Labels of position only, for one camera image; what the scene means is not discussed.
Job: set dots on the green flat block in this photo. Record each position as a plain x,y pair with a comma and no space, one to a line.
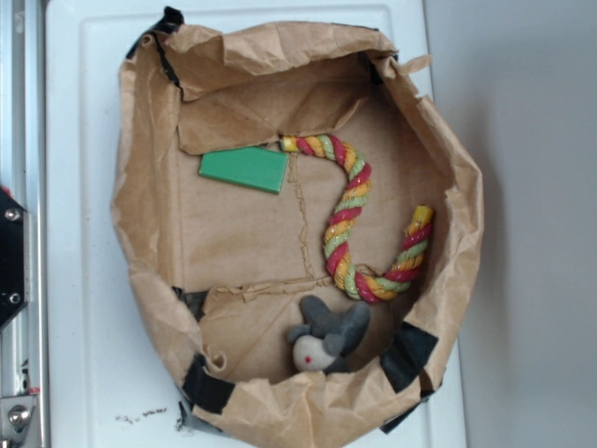
249,167

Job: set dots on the metal frame rail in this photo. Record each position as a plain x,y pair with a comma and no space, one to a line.
24,347

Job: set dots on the gray plush animal toy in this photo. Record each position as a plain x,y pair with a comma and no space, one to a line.
326,339

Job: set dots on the black bracket with screws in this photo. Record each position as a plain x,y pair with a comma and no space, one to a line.
14,258

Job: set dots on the multicolour twisted rope toy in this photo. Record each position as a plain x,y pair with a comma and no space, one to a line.
358,286

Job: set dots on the brown paper bag bin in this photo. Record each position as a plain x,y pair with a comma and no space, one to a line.
218,270

